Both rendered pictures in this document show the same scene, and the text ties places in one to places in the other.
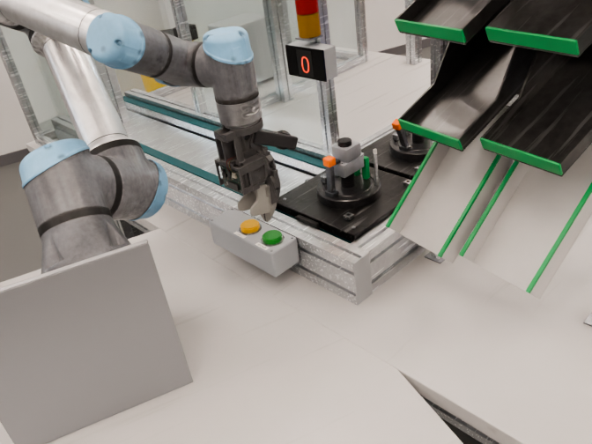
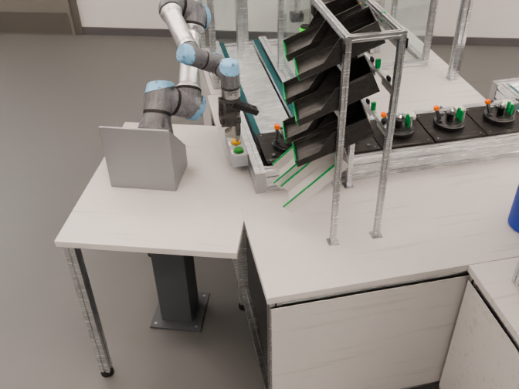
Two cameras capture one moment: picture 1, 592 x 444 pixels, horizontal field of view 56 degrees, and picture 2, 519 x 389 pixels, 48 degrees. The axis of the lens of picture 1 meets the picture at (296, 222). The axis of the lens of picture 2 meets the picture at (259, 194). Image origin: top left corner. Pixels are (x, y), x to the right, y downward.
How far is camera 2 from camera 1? 154 cm
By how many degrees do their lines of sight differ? 24
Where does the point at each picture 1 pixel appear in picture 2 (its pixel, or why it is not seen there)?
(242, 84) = (228, 84)
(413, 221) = (285, 167)
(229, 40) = (226, 66)
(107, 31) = (181, 51)
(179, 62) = (211, 66)
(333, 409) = (210, 220)
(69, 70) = not seen: hidden behind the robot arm
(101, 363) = (144, 167)
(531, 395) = (276, 248)
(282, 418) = (192, 214)
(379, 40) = not seen: outside the picture
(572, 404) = (284, 256)
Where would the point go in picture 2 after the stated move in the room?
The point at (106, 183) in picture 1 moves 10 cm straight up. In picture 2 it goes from (173, 102) to (170, 80)
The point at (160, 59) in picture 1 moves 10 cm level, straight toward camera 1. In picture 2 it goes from (201, 65) to (191, 76)
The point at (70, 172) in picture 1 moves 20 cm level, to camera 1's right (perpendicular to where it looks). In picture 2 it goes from (160, 94) to (201, 104)
